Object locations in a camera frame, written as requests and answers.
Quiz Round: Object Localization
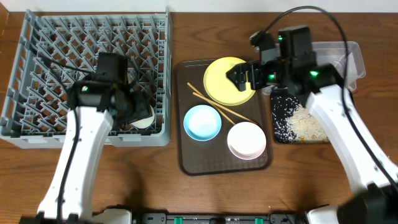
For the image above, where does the yellow plate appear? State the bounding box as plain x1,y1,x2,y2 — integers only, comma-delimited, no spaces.
203,57,255,106

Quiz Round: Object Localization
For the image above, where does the small white cup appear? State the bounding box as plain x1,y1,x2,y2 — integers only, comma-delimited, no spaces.
127,74,155,129

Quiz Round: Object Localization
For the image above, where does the rice food waste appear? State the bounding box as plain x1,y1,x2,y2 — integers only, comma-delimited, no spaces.
273,96,330,143

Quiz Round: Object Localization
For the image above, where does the light blue bowl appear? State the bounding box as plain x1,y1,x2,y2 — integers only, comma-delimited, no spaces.
183,105,222,141

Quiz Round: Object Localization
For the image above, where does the pink bowl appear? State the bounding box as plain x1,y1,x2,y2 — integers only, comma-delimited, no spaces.
227,122,267,161

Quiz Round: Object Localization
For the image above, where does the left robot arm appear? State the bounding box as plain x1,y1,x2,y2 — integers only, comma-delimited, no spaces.
19,52,154,223

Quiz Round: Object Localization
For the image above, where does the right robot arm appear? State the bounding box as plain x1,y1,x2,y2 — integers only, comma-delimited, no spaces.
226,26,397,223

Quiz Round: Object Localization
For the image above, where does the black waste tray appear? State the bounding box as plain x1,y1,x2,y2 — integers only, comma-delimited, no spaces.
269,88,332,144

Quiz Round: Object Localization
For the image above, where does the grey dishwasher rack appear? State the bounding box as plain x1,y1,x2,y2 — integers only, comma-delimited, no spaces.
1,11,172,149

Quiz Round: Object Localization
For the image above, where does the wooden chopstick lower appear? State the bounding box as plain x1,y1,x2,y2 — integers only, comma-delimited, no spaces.
192,92,257,124

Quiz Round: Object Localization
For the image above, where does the wooden chopstick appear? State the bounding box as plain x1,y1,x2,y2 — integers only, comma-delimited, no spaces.
192,92,257,124
187,82,236,125

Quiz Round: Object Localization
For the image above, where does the wooden chopstick upper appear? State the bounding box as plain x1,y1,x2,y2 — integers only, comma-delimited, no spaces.
187,82,236,125

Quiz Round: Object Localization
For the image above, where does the clear plastic bin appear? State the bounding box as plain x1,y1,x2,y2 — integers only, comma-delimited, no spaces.
259,41,366,96

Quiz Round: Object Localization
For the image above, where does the brown serving tray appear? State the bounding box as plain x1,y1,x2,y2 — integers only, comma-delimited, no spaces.
174,60,273,176

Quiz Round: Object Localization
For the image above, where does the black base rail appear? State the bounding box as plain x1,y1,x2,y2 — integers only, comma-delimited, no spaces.
93,207,312,224

